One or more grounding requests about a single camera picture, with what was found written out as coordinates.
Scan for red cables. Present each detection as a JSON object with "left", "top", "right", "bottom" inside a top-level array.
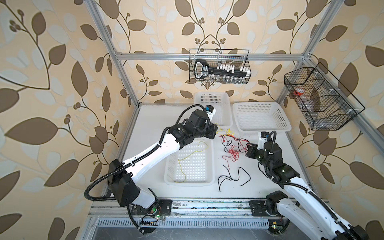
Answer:
[{"left": 220, "top": 134, "right": 250, "bottom": 170}]

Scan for yellow cable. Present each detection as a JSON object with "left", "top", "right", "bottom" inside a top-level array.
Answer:
[{"left": 173, "top": 140, "right": 210, "bottom": 183}]

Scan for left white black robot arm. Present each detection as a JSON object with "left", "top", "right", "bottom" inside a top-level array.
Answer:
[{"left": 84, "top": 104, "right": 218, "bottom": 217}]

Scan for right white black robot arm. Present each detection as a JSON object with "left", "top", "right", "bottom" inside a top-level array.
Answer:
[{"left": 246, "top": 131, "right": 369, "bottom": 240}]

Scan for far middle white plastic basket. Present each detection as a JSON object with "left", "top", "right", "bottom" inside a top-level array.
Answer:
[{"left": 194, "top": 92, "right": 233, "bottom": 128}]

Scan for white plastic basket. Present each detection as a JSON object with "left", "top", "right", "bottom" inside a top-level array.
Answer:
[
  {"left": 233, "top": 102, "right": 292, "bottom": 134},
  {"left": 194, "top": 92, "right": 233, "bottom": 128},
  {"left": 164, "top": 138, "right": 215, "bottom": 187}
]

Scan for near white plastic basket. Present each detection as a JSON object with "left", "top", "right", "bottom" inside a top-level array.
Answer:
[{"left": 164, "top": 138, "right": 215, "bottom": 187}]

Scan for far right white plastic basket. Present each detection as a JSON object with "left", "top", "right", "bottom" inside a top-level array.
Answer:
[{"left": 233, "top": 102, "right": 292, "bottom": 134}]

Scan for black tool with white sockets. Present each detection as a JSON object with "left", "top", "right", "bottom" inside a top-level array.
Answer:
[{"left": 192, "top": 59, "right": 252, "bottom": 80}]

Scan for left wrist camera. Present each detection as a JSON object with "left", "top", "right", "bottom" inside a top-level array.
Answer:
[{"left": 205, "top": 105, "right": 216, "bottom": 122}]

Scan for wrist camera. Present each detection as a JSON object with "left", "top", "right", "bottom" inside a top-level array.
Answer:
[
  {"left": 205, "top": 105, "right": 216, "bottom": 122},
  {"left": 258, "top": 131, "right": 270, "bottom": 150}
]

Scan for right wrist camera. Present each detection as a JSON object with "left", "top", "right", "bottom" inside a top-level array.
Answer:
[{"left": 258, "top": 131, "right": 270, "bottom": 150}]

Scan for black cable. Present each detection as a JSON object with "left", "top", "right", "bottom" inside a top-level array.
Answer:
[{"left": 217, "top": 136, "right": 252, "bottom": 193}]

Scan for black wire basket on back wall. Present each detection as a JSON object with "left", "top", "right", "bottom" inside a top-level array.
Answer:
[{"left": 189, "top": 48, "right": 252, "bottom": 85}]

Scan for black wire basket on wall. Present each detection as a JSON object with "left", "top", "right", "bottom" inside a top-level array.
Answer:
[
  {"left": 189, "top": 48, "right": 252, "bottom": 85},
  {"left": 284, "top": 63, "right": 366, "bottom": 131}
]

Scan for red item in wire basket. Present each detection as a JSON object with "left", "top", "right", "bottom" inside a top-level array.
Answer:
[{"left": 292, "top": 87, "right": 306, "bottom": 97}]

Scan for black wire basket on right wall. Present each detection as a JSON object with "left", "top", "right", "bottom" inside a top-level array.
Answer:
[{"left": 284, "top": 63, "right": 366, "bottom": 131}]

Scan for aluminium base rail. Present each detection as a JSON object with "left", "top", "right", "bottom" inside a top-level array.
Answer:
[{"left": 88, "top": 198, "right": 287, "bottom": 229}]

